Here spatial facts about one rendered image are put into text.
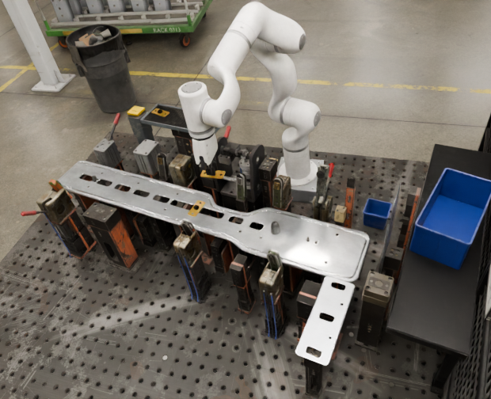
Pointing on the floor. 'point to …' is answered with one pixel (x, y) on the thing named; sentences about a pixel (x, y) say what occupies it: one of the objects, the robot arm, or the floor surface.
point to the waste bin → (103, 65)
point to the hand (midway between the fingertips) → (211, 168)
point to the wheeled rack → (181, 13)
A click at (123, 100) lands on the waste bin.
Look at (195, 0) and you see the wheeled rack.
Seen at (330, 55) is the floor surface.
